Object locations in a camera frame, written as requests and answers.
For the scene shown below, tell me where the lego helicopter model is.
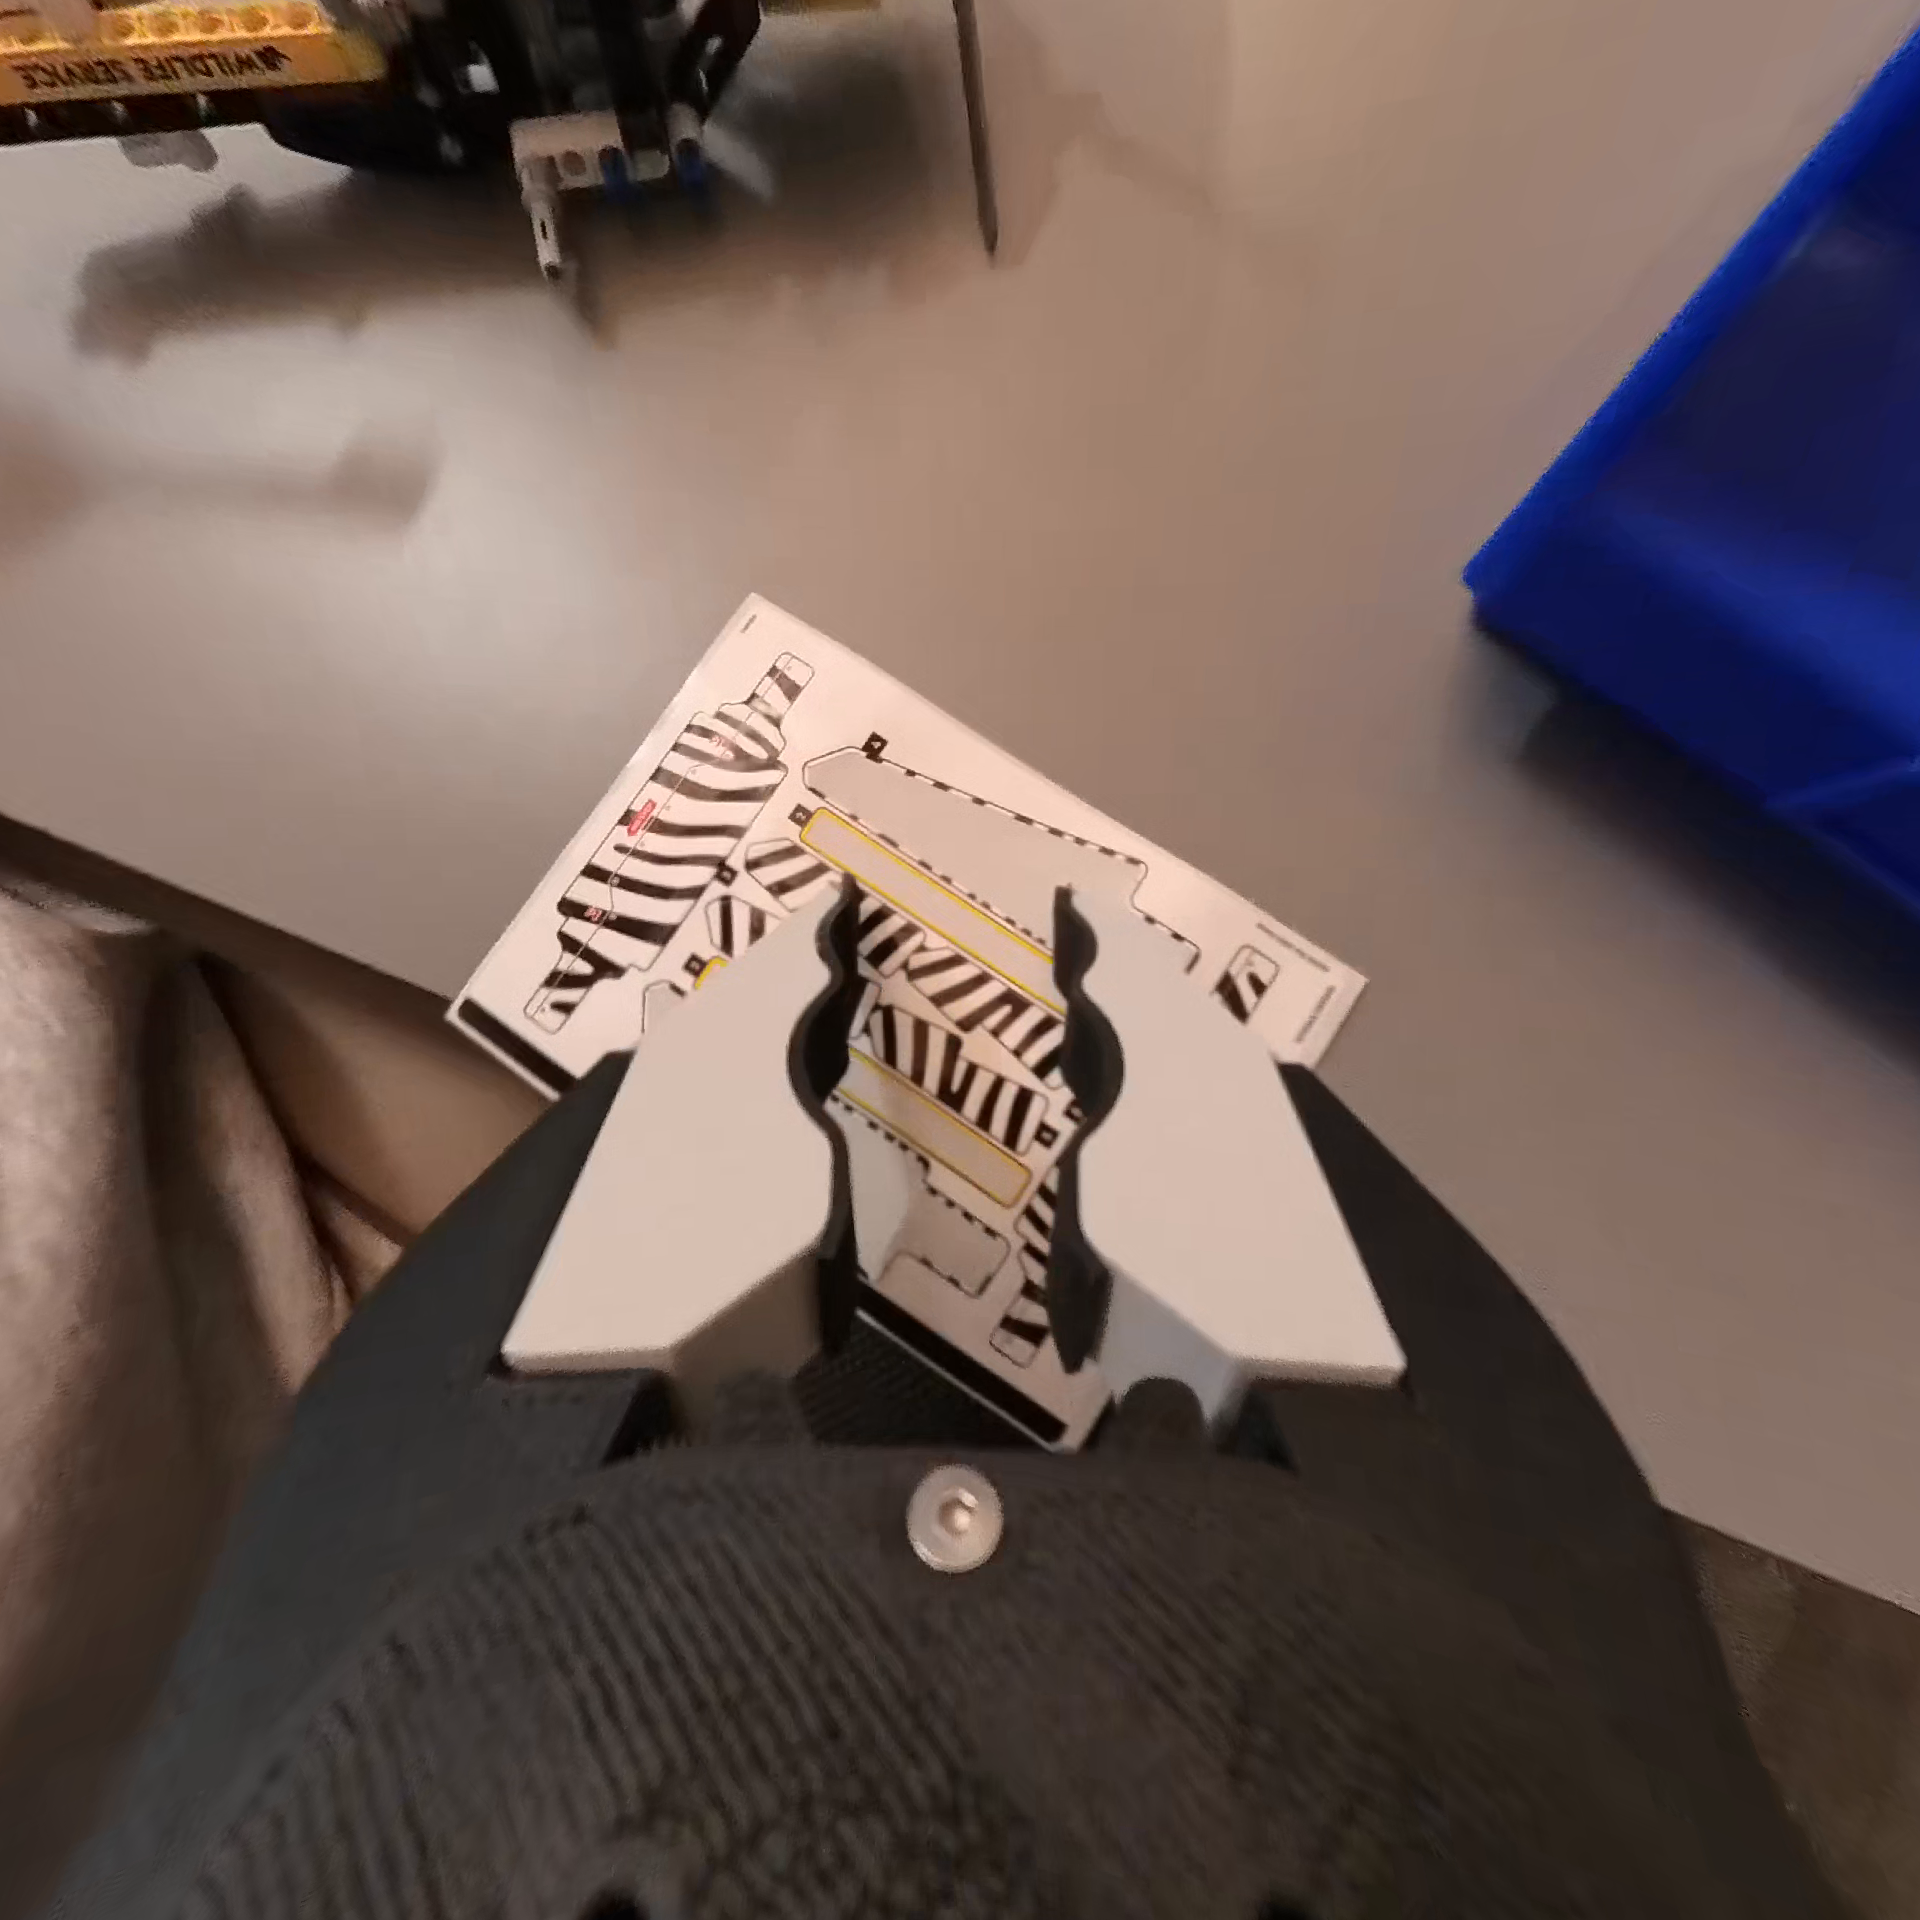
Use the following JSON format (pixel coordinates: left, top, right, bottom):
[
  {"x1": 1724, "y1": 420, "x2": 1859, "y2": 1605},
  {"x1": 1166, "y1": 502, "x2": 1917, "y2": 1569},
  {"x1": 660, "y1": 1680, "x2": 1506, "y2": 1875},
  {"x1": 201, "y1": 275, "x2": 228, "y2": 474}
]
[{"x1": 0, "y1": 0, "x2": 1011, "y2": 289}]

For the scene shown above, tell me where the zebra sticker sheet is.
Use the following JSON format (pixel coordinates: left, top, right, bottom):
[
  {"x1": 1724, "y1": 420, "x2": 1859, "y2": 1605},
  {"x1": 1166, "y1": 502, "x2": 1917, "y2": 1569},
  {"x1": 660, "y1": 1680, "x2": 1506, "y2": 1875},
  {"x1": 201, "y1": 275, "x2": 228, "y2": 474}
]
[{"x1": 448, "y1": 595, "x2": 1370, "y2": 1453}]

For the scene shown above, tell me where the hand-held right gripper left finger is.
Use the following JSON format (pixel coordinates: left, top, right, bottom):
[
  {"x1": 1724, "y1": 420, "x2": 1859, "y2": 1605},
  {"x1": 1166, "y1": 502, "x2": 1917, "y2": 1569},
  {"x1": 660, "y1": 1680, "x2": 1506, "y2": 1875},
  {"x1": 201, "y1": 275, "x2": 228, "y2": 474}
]
[{"x1": 499, "y1": 883, "x2": 868, "y2": 1389}]

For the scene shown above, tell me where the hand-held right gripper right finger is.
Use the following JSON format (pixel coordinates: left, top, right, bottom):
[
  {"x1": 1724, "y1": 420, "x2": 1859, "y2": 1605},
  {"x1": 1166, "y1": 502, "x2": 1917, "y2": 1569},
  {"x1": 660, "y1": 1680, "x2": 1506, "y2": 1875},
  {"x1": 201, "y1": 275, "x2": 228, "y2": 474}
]
[{"x1": 1050, "y1": 883, "x2": 1408, "y2": 1434}]

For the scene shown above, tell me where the blue plastic bin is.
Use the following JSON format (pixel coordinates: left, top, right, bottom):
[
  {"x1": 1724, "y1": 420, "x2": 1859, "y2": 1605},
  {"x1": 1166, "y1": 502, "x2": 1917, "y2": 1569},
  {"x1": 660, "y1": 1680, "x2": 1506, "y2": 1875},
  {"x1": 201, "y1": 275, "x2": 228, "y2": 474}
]
[{"x1": 1462, "y1": 59, "x2": 1920, "y2": 936}]

